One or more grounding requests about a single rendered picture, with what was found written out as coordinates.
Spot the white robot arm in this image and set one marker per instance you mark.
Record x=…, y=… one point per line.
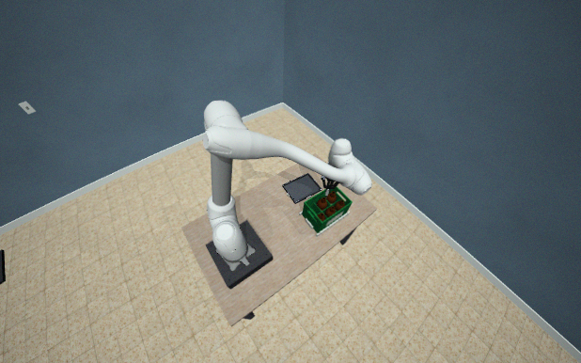
x=230, y=139

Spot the green divided crate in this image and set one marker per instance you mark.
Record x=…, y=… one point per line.
x=311, y=208

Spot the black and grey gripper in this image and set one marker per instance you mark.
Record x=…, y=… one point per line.
x=328, y=186

